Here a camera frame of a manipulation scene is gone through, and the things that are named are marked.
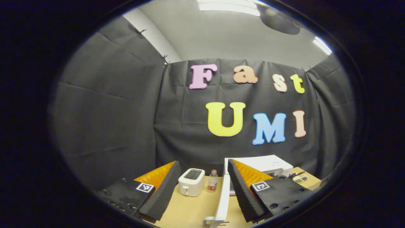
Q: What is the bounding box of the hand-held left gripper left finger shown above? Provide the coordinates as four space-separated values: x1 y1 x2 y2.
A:
97 161 182 222

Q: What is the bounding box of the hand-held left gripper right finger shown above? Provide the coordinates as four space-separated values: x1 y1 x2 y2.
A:
227 159 315 224

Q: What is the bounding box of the white microwave oven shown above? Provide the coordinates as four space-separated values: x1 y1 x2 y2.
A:
202 155 294 228

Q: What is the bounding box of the white toaster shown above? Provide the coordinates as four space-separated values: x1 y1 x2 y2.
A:
178 168 205 197

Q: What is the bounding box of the small plastic drink bottle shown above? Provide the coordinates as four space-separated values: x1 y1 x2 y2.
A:
207 170 218 193

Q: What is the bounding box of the black backdrop cloth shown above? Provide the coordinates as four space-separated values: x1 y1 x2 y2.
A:
51 16 358 193

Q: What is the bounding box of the small ceiling light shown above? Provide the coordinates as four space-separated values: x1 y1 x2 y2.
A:
313 36 333 56

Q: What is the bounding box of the dark round object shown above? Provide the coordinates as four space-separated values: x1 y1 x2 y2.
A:
256 3 301 35

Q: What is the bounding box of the large ceiling light panel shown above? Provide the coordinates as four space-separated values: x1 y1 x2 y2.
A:
197 0 260 16

